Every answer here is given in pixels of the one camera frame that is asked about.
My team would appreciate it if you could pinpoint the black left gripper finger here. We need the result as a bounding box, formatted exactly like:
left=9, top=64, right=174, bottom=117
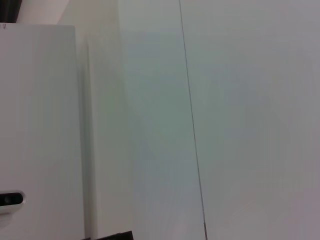
left=94, top=230, right=134, bottom=240

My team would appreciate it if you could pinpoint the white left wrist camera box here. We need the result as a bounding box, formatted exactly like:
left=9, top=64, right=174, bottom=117
left=0, top=190, right=26, bottom=216

